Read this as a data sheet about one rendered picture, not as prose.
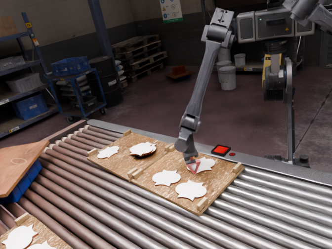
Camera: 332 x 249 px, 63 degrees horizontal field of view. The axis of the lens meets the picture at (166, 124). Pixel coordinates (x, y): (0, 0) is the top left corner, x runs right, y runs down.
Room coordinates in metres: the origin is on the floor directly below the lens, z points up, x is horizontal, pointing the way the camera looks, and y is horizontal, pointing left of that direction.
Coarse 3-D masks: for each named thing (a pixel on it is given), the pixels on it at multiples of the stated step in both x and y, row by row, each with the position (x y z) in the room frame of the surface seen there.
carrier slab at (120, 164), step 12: (132, 132) 1.61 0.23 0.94; (120, 144) 1.48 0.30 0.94; (132, 144) 1.44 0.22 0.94; (168, 144) 1.35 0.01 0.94; (96, 156) 1.39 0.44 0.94; (120, 156) 1.33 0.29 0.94; (132, 156) 1.30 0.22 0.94; (144, 156) 1.28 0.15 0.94; (156, 156) 1.25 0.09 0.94; (108, 168) 1.23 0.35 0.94; (120, 168) 1.20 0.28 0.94; (132, 168) 1.18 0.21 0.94; (144, 168) 1.16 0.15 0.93
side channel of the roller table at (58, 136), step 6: (84, 120) 1.98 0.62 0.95; (72, 126) 1.90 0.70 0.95; (78, 126) 1.92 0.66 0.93; (60, 132) 1.83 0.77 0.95; (66, 132) 1.84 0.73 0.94; (72, 132) 1.87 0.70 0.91; (48, 138) 1.76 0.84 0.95; (54, 138) 1.77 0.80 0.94; (60, 138) 1.80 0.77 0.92; (48, 144) 1.73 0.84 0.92
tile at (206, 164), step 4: (204, 160) 1.11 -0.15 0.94; (208, 160) 1.10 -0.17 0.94; (212, 160) 1.10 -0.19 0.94; (200, 164) 1.08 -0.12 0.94; (204, 164) 1.08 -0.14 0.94; (208, 164) 1.07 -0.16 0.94; (212, 164) 1.06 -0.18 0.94; (188, 168) 1.07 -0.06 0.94; (192, 168) 1.06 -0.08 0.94; (200, 168) 1.05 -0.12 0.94; (204, 168) 1.04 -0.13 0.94; (208, 168) 1.04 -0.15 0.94; (200, 172) 1.03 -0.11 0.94
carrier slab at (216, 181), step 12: (168, 156) 1.23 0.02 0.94; (180, 156) 1.20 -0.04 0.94; (204, 156) 1.16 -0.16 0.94; (156, 168) 1.14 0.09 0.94; (168, 168) 1.11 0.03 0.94; (180, 168) 1.09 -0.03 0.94; (216, 168) 1.03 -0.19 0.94; (228, 168) 1.02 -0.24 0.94; (132, 180) 1.08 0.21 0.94; (144, 180) 1.06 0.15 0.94; (180, 180) 1.00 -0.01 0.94; (192, 180) 0.98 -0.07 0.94; (204, 180) 0.97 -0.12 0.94; (216, 180) 0.95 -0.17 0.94; (228, 180) 0.93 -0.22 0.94; (156, 192) 0.95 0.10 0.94; (168, 192) 0.94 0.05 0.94; (216, 192) 0.87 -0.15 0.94; (180, 204) 0.85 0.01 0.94; (192, 204) 0.84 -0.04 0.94
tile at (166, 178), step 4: (160, 172) 1.08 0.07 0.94; (164, 172) 1.08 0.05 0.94; (168, 172) 1.07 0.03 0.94; (172, 172) 1.06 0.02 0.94; (176, 172) 1.06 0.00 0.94; (156, 176) 1.06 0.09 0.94; (160, 176) 1.05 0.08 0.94; (164, 176) 1.04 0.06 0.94; (168, 176) 1.04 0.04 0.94; (172, 176) 1.03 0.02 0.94; (176, 176) 1.03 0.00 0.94; (180, 176) 1.02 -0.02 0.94; (156, 180) 1.03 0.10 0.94; (160, 180) 1.02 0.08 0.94; (164, 180) 1.01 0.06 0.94; (168, 180) 1.01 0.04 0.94; (172, 180) 1.00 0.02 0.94; (176, 180) 1.00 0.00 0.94; (156, 184) 1.00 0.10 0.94; (160, 184) 1.00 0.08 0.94; (164, 184) 0.99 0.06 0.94; (168, 184) 0.98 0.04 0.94
